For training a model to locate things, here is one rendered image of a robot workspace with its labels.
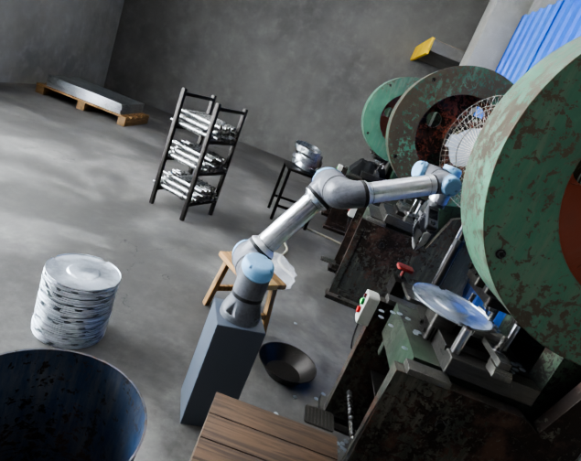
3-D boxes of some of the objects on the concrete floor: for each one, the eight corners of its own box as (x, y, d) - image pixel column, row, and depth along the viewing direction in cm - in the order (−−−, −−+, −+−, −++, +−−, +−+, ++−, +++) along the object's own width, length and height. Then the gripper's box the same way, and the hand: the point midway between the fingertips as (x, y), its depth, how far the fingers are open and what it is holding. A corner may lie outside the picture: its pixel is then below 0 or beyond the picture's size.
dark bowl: (249, 380, 204) (253, 368, 202) (259, 345, 233) (263, 334, 231) (310, 403, 205) (316, 391, 203) (312, 366, 233) (317, 355, 231)
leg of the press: (317, 416, 198) (404, 238, 172) (317, 400, 209) (400, 229, 183) (507, 488, 201) (622, 324, 174) (498, 468, 212) (605, 310, 185)
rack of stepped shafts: (186, 223, 349) (224, 105, 321) (143, 198, 363) (175, 84, 335) (216, 217, 388) (252, 112, 360) (176, 195, 402) (208, 91, 374)
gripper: (444, 204, 186) (421, 248, 192) (424, 196, 186) (402, 241, 192) (448, 209, 177) (424, 255, 184) (427, 199, 177) (404, 247, 184)
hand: (415, 247), depth 185 cm, fingers closed
